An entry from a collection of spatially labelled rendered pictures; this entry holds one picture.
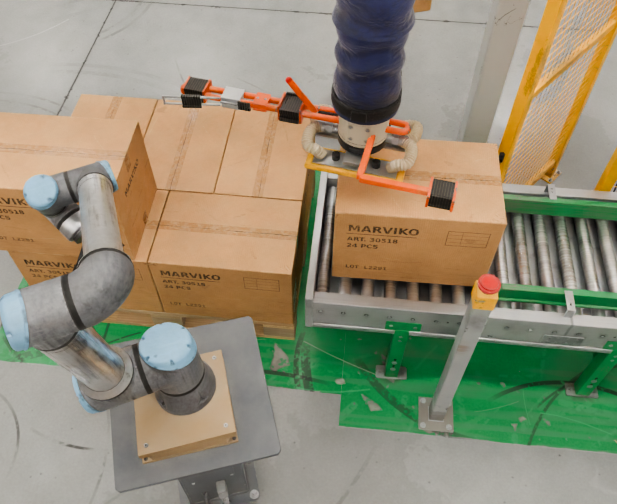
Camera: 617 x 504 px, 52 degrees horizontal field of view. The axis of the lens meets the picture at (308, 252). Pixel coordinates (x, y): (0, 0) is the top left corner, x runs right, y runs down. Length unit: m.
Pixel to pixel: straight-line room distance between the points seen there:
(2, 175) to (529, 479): 2.39
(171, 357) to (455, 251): 1.14
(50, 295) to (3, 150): 1.47
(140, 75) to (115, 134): 1.86
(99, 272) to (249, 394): 0.93
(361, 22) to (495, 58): 1.48
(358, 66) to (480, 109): 1.57
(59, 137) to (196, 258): 0.71
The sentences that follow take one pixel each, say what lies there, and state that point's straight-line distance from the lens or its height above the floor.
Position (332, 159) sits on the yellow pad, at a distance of 2.21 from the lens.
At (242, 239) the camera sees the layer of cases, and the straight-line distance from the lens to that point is 2.70.
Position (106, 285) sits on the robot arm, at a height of 1.63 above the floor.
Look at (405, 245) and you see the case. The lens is 2.39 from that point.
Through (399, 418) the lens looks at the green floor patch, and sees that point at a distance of 2.91.
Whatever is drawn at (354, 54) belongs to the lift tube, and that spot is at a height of 1.53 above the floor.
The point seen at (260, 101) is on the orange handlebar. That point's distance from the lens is 2.25.
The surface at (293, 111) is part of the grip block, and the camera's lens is 2.19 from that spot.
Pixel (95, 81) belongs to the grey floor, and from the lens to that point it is 4.51.
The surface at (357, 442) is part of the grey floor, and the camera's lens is 2.85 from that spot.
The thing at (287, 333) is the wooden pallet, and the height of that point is 0.06.
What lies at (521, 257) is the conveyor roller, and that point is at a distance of 2.77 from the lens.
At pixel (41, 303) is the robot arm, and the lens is 1.32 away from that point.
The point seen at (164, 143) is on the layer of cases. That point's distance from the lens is 3.15.
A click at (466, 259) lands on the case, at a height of 0.73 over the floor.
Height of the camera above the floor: 2.67
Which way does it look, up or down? 53 degrees down
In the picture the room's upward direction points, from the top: straight up
